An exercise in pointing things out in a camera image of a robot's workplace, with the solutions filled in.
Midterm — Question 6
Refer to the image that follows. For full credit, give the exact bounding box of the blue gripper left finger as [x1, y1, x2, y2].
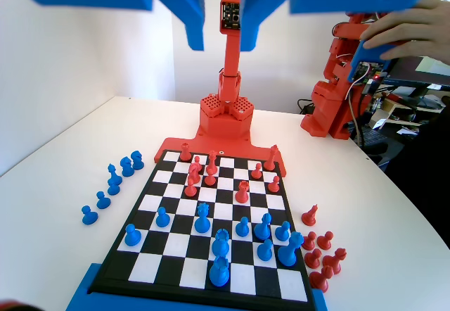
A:
[151, 0, 207, 51]

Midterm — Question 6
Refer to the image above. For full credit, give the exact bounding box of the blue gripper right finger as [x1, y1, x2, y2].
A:
[240, 0, 291, 52]

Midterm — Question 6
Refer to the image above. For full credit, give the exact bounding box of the blue leader arm handle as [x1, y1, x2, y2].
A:
[347, 38, 394, 83]

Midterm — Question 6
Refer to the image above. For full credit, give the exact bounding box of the moved blue pawn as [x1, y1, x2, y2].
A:
[212, 229, 231, 260]

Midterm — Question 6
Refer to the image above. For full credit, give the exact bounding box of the red chess rook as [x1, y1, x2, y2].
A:
[179, 141, 193, 161]
[234, 180, 250, 205]

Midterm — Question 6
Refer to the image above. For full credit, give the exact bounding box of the red chess king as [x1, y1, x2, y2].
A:
[263, 144, 280, 171]

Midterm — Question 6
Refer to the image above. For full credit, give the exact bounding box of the red chess queen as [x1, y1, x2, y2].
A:
[206, 150, 218, 174]

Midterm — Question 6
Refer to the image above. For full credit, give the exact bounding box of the blue chess bishop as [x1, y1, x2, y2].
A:
[107, 163, 123, 187]

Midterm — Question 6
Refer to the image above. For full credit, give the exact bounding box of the blue chess queen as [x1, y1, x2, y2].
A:
[193, 202, 212, 234]

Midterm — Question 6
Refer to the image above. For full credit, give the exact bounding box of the black white chess board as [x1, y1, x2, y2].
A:
[89, 148, 316, 305]

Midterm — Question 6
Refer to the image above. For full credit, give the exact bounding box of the red chess bishop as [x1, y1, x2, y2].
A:
[308, 265, 333, 293]
[322, 248, 348, 276]

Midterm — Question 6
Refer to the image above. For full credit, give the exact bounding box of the blue chess rook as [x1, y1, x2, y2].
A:
[209, 256, 231, 288]

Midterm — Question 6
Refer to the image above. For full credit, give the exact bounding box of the person's hand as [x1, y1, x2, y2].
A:
[360, 0, 450, 66]

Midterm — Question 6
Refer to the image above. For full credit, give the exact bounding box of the dark monitor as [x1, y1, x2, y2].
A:
[385, 54, 450, 92]

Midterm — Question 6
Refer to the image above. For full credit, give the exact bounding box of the black camera module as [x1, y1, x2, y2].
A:
[220, 1, 241, 30]

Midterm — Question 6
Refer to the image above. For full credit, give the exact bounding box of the red camera stand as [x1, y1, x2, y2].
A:
[153, 0, 288, 178]

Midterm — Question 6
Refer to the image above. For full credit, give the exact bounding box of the white cable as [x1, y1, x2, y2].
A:
[346, 75, 368, 146]

